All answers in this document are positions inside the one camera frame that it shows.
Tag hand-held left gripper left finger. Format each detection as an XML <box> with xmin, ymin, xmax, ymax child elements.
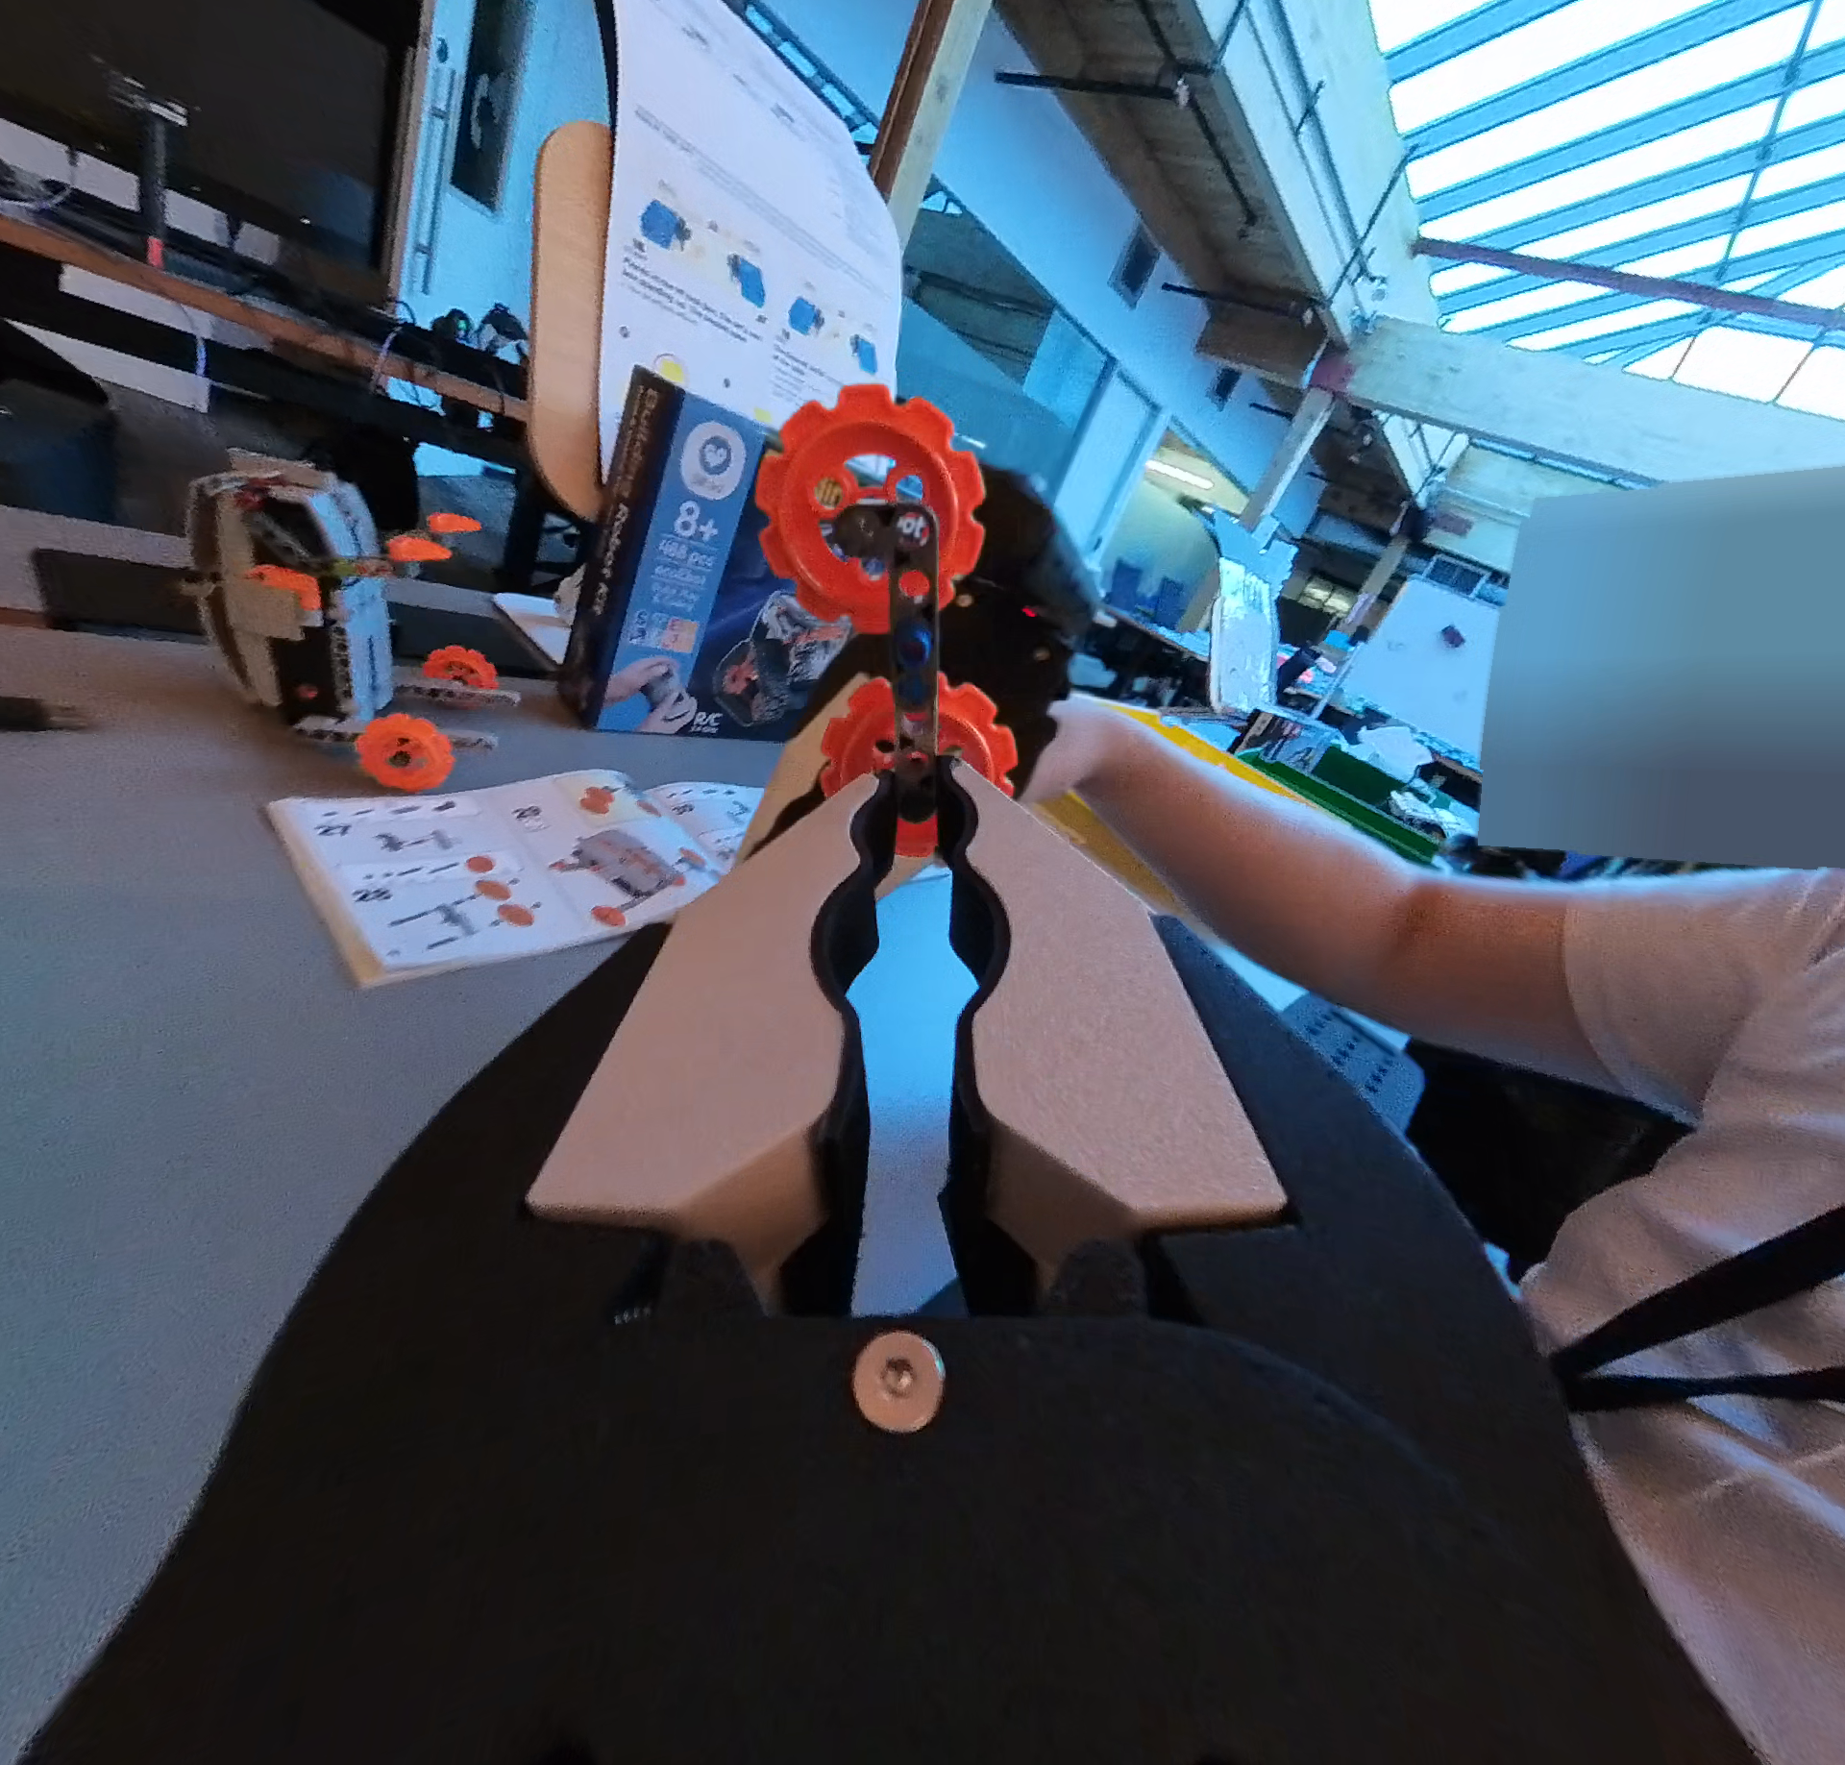
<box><xmin>526</xmin><ymin>770</ymin><xmax>884</xmax><ymax>1315</ymax></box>

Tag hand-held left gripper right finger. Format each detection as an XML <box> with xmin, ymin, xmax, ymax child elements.
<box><xmin>942</xmin><ymin>768</ymin><xmax>1288</xmax><ymax>1315</ymax></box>

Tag black beam with orange gears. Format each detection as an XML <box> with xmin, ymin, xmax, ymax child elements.
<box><xmin>755</xmin><ymin>382</ymin><xmax>1019</xmax><ymax>861</ymax></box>

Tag grey desk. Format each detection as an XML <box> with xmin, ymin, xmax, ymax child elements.
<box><xmin>0</xmin><ymin>503</ymin><xmax>1155</xmax><ymax>1737</ymax></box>

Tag wooden edged office desk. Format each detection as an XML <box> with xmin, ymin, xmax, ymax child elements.
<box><xmin>0</xmin><ymin>209</ymin><xmax>536</xmax><ymax>429</ymax></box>

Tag person's right hand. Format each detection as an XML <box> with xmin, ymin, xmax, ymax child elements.
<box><xmin>1017</xmin><ymin>696</ymin><xmax>1159</xmax><ymax>807</ymax></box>

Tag white instruction booklet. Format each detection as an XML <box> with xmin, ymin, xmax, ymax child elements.
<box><xmin>267</xmin><ymin>770</ymin><xmax>767</xmax><ymax>991</ymax></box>

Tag blue robot kit box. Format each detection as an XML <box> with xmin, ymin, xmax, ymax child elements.
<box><xmin>560</xmin><ymin>366</ymin><xmax>870</xmax><ymax>744</ymax></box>

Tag green bin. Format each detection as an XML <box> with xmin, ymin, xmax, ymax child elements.
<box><xmin>1236</xmin><ymin>738</ymin><xmax>1447</xmax><ymax>867</ymax></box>

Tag large white instruction poster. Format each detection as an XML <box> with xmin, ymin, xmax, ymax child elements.
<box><xmin>582</xmin><ymin>0</ymin><xmax>906</xmax><ymax>501</ymax></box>

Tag curved wooden board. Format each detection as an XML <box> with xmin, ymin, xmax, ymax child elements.
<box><xmin>526</xmin><ymin>121</ymin><xmax>617</xmax><ymax>521</ymax></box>

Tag grey toy robot model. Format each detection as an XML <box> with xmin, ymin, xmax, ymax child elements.
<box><xmin>186</xmin><ymin>449</ymin><xmax>524</xmax><ymax>796</ymax></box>

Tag black phone sign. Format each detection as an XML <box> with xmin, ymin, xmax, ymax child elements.
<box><xmin>450</xmin><ymin>0</ymin><xmax>534</xmax><ymax>212</ymax></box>

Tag black monitor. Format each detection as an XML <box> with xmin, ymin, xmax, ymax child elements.
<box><xmin>0</xmin><ymin>0</ymin><xmax>434</xmax><ymax>308</ymax></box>

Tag black lanyard strap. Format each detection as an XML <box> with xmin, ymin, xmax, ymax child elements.
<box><xmin>1549</xmin><ymin>1243</ymin><xmax>1845</xmax><ymax>1414</ymax></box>

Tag metal door handle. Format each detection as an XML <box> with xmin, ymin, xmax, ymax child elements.
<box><xmin>410</xmin><ymin>49</ymin><xmax>458</xmax><ymax>300</ymax></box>

